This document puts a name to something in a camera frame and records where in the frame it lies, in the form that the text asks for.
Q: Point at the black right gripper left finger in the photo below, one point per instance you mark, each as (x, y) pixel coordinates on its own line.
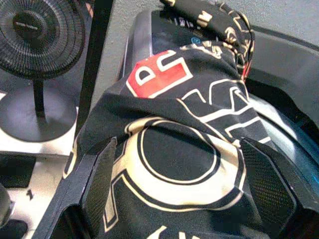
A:
(82, 189)

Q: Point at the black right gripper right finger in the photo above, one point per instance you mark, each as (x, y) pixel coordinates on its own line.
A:
(271, 184)

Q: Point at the black red cream patterned garment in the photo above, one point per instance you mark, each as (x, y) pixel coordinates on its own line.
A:
(174, 154)

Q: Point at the black vertical pole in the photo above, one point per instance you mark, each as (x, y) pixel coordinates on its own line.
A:
(96, 62)

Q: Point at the black standing fan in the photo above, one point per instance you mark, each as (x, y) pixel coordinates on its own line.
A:
(37, 30)

